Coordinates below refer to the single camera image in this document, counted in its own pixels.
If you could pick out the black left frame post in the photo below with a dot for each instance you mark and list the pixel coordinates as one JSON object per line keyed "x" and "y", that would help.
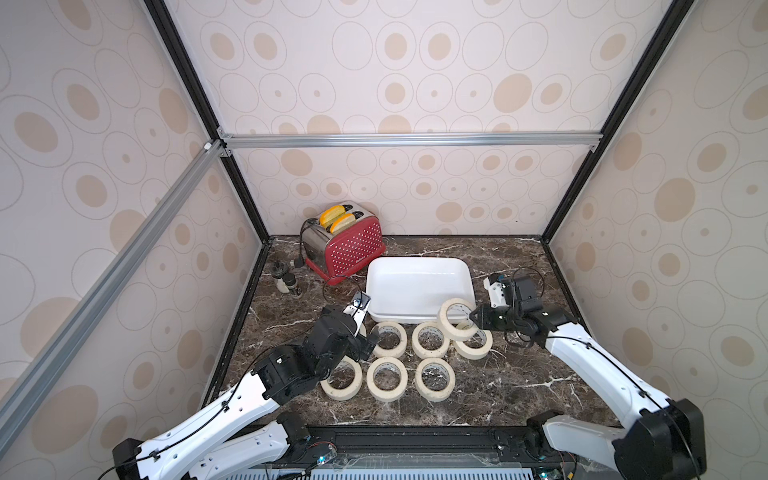
{"x": 161, "y": 18}

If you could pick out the black vertical frame post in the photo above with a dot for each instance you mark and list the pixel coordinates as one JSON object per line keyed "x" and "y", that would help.
{"x": 658, "y": 44}

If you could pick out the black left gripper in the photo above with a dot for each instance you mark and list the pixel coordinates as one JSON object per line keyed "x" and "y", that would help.
{"x": 360, "y": 344}

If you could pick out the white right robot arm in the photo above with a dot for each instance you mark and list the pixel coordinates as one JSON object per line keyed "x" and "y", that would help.
{"x": 656, "y": 438}

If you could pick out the rear yellow bread slice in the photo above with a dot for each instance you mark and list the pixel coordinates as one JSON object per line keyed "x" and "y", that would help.
{"x": 329, "y": 216}

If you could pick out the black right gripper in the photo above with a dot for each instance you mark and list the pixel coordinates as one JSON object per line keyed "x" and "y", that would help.
{"x": 484, "y": 318}

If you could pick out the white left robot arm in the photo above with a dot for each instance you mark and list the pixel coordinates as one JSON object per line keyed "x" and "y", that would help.
{"x": 272, "y": 380}

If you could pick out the white plastic storage box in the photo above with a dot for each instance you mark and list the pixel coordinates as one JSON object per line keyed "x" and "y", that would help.
{"x": 411, "y": 290}

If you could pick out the silver horizontal rear rail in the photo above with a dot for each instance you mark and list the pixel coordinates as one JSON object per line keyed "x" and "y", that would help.
{"x": 379, "y": 140}

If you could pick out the red polka dot toaster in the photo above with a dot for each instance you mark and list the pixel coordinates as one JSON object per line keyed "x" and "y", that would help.
{"x": 336, "y": 257}

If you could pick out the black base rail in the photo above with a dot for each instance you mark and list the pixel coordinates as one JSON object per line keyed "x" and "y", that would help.
{"x": 422, "y": 452}

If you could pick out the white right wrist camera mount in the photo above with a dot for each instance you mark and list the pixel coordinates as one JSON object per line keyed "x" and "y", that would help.
{"x": 521, "y": 293}

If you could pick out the dark pepper grinder bottle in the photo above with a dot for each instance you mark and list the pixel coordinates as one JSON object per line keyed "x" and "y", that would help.
{"x": 291, "y": 285}

